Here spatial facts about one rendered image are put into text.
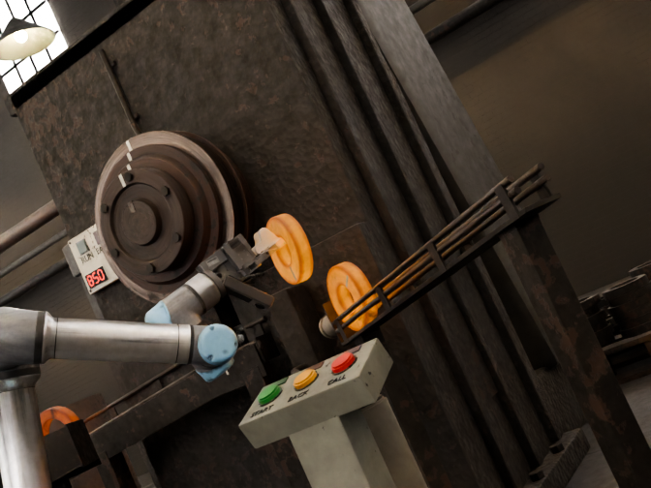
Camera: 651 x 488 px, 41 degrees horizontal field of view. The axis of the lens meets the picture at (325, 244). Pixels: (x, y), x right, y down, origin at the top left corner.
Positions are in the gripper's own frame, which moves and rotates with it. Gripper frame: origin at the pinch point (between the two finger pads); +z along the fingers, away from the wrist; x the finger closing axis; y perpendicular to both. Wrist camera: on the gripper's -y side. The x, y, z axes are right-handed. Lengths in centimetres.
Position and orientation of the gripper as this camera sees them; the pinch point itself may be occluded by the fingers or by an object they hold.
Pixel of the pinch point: (285, 241)
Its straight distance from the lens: 194.6
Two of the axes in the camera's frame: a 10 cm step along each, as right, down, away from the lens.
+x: -3.7, 2.5, 8.9
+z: 7.0, -5.6, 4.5
